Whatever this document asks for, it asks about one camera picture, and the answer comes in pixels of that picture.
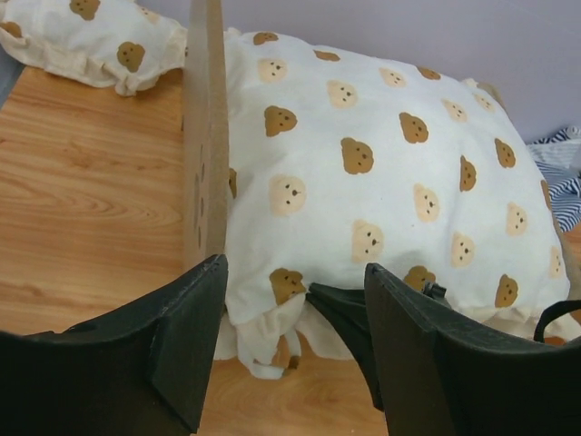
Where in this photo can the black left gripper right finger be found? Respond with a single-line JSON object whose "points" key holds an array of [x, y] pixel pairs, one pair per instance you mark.
{"points": [[541, 399]]}

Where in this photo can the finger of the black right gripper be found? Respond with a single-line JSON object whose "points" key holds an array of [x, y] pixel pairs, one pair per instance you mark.
{"points": [[346, 312]]}

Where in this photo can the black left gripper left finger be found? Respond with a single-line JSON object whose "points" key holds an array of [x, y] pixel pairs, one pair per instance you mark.
{"points": [[141, 369]]}

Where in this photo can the large bear print cushion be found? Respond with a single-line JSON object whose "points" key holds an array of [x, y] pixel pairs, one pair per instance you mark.
{"points": [[338, 160]]}

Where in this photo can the wooden striped pet bed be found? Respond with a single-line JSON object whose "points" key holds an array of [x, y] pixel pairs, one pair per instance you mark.
{"points": [[205, 136]]}

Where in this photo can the blue striped cloth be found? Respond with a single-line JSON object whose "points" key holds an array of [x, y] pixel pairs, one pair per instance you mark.
{"points": [[558, 158]]}

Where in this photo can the small bear print pillow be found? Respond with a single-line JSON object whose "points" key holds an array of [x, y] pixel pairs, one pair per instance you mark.
{"points": [[118, 44]]}

